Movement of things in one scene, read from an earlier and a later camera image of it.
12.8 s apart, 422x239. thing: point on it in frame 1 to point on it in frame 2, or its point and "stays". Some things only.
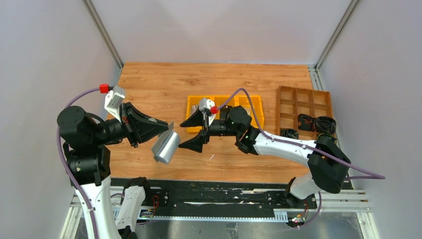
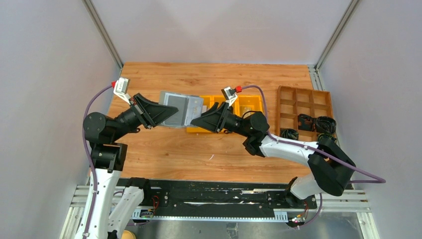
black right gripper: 196,144 to 213,119
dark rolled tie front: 289,133 stays
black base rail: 198,198 stays
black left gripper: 138,126 to 150,113
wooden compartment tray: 291,101 stays
